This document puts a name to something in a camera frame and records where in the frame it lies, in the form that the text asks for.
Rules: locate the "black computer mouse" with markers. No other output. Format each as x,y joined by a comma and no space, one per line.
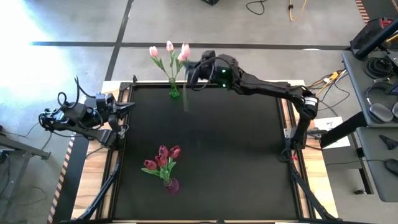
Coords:
392,166

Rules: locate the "black desk leg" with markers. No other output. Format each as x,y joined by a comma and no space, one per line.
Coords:
342,130

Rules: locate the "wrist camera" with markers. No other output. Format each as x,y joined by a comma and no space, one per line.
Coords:
208,55
101,100

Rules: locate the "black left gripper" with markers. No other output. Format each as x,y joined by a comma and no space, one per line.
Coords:
105,115

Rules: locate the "black headphones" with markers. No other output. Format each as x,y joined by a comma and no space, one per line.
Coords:
381,112

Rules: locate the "black aluminium table frame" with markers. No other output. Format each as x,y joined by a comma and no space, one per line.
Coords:
307,193

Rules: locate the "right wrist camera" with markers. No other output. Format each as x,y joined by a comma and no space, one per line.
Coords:
208,55

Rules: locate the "white paper sheet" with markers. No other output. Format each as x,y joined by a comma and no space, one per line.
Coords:
337,123

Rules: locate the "grey desk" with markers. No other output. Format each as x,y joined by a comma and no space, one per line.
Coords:
373,180
357,93

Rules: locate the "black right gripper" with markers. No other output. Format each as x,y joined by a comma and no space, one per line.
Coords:
224,76

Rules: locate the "black equipment case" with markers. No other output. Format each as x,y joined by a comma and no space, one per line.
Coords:
363,34

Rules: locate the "black wedge-shaped object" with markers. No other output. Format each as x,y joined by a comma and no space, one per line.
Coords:
387,140

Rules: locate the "dark red artificial tulip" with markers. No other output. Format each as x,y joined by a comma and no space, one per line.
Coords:
161,160
163,151
150,164
175,152

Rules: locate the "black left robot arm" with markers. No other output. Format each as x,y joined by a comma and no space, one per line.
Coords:
62,119

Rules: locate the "green glass vase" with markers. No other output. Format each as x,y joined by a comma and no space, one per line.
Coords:
174,91

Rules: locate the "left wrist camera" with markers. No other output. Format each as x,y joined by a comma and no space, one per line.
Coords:
101,100

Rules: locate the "black pole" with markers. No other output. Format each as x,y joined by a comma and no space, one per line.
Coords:
376,39

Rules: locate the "black desk foot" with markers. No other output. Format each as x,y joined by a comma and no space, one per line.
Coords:
360,191

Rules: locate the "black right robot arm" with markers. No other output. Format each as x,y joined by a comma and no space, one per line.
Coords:
273,88

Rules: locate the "purple glass vase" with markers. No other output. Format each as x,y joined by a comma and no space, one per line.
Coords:
171,186

